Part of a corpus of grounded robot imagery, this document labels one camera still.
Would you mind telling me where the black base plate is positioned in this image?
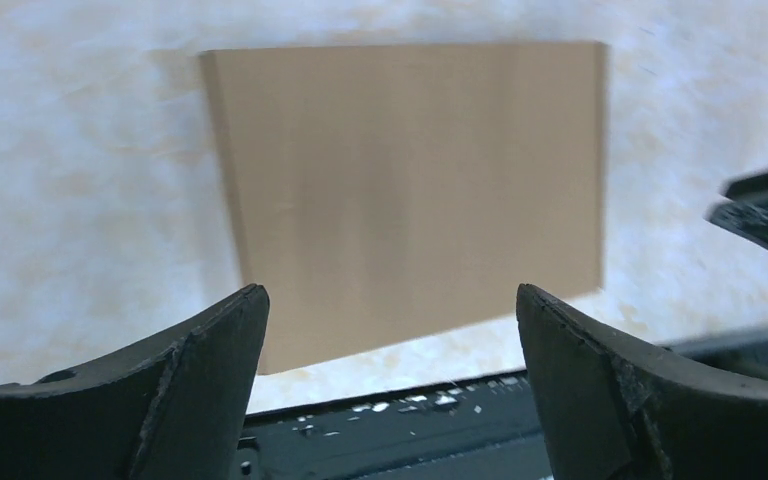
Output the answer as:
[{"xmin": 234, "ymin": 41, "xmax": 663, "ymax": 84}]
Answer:
[{"xmin": 229, "ymin": 326, "xmax": 768, "ymax": 479}]

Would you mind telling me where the brown cardboard box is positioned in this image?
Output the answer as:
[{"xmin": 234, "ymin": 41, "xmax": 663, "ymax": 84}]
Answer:
[{"xmin": 198, "ymin": 41, "xmax": 609, "ymax": 374}]

